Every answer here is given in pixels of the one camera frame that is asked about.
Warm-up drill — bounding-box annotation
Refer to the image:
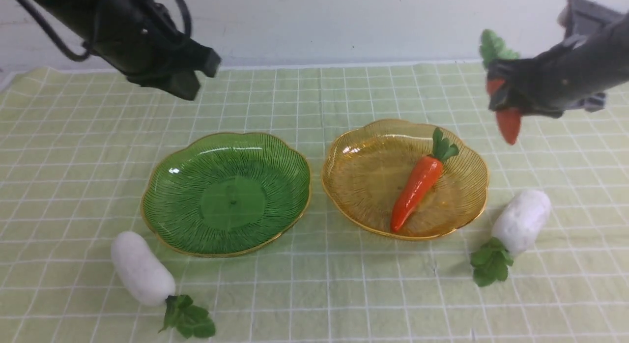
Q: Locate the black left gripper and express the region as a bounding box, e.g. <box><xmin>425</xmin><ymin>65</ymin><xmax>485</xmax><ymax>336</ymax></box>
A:
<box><xmin>91</xmin><ymin>0</ymin><xmax>222</xmax><ymax>101</ymax></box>

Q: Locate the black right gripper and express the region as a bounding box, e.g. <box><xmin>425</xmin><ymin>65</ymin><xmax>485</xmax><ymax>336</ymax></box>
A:
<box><xmin>495</xmin><ymin>43</ymin><xmax>607</xmax><ymax>118</ymax></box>

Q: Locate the orange toy carrot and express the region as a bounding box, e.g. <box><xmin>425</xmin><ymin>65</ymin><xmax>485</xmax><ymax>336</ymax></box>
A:
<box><xmin>390</xmin><ymin>127</ymin><xmax>459</xmax><ymax>233</ymax></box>
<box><xmin>479</xmin><ymin>29</ymin><xmax>522</xmax><ymax>144</ymax></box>

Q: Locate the white toy radish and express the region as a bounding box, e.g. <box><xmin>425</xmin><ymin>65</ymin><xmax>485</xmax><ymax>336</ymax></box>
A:
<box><xmin>111</xmin><ymin>231</ymin><xmax>216</xmax><ymax>339</ymax></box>
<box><xmin>470</xmin><ymin>189</ymin><xmax>552</xmax><ymax>287</ymax></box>

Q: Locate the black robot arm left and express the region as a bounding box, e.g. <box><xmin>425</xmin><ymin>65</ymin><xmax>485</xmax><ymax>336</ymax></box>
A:
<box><xmin>15</xmin><ymin>0</ymin><xmax>222</xmax><ymax>101</ymax></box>

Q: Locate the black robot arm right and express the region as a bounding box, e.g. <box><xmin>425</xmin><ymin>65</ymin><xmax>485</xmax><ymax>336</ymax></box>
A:
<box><xmin>479</xmin><ymin>0</ymin><xmax>629</xmax><ymax>118</ymax></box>

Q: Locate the green ribbed plastic plate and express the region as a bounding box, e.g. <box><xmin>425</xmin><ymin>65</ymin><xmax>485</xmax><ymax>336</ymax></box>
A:
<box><xmin>140</xmin><ymin>132</ymin><xmax>312</xmax><ymax>258</ymax></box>

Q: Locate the amber ribbed plastic plate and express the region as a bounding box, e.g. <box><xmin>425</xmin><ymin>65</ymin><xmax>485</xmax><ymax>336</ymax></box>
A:
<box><xmin>321</xmin><ymin>119</ymin><xmax>489</xmax><ymax>241</ymax></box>

